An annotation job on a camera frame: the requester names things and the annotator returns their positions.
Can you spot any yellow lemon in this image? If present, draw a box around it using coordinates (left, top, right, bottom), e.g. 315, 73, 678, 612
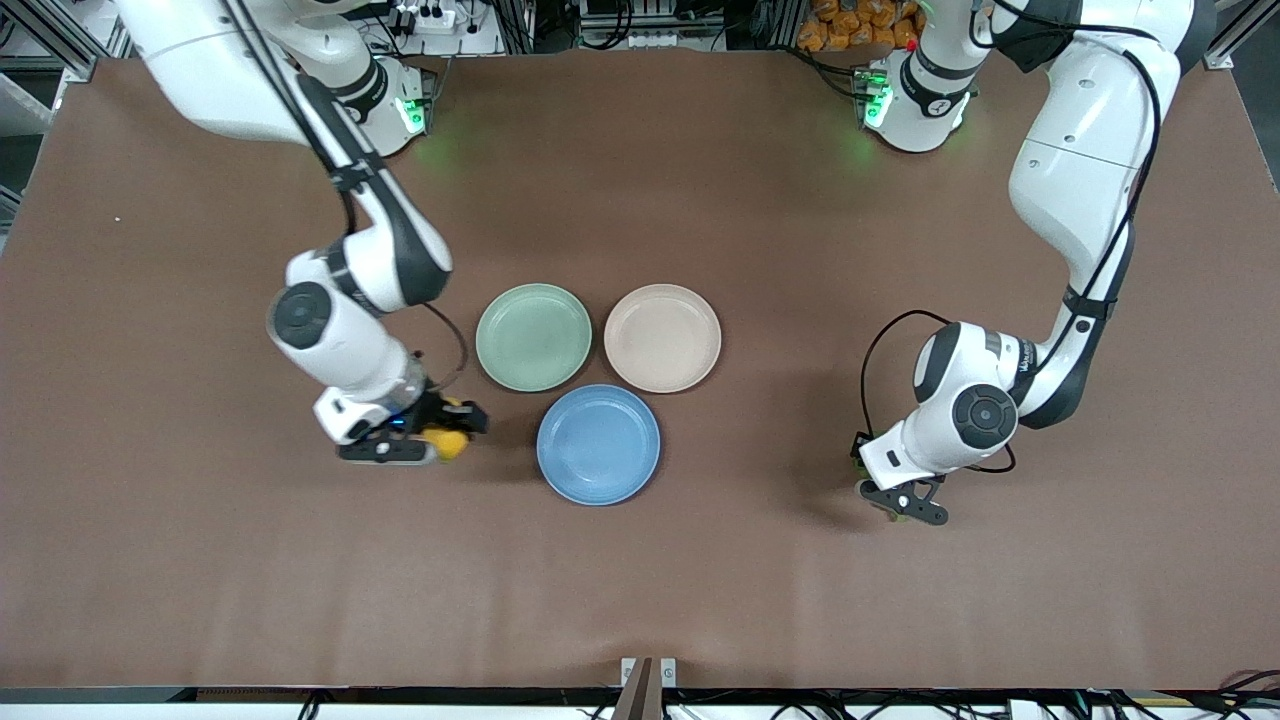
420, 398, 471, 462

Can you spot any green round plate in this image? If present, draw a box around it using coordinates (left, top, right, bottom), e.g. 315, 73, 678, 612
475, 283, 594, 393

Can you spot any blue round plate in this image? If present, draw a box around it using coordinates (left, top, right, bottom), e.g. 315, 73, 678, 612
536, 384, 662, 507

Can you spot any beige round plate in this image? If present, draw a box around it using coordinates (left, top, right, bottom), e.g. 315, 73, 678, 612
603, 283, 723, 394

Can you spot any brown table cover sheet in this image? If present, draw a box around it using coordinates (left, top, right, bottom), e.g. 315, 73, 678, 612
0, 45, 1280, 691

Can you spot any white power strip with plugs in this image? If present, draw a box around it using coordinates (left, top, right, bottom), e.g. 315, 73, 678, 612
393, 3, 463, 33

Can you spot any bag of orange fruit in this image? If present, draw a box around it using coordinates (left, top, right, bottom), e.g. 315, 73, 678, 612
797, 0, 919, 53

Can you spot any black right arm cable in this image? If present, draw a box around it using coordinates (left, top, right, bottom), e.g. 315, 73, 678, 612
222, 0, 471, 393

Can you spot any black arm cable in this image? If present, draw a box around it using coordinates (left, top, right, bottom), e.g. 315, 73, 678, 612
858, 0, 1166, 476
222, 0, 471, 393

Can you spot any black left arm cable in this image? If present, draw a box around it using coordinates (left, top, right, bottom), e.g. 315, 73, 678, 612
858, 0, 1166, 476

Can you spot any camera mount post with brackets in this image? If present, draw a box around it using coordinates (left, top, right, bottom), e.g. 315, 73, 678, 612
612, 657, 678, 720

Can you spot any black base cable bundle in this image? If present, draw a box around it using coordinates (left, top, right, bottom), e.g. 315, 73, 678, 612
795, 45, 871, 101

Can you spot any aluminium frame profile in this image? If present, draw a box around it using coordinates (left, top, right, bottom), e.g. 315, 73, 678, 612
0, 0, 131, 83
1205, 0, 1263, 71

